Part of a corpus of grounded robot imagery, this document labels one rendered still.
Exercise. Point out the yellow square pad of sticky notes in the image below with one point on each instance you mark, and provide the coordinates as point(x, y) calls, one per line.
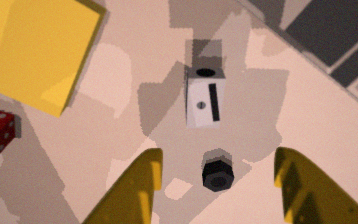
point(44, 45)

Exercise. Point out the black hex nut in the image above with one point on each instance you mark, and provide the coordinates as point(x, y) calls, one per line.
point(217, 176)

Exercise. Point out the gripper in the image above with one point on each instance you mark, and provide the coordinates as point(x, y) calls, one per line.
point(309, 195)

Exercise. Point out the white rack of bins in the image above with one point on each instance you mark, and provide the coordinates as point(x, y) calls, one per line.
point(327, 28)

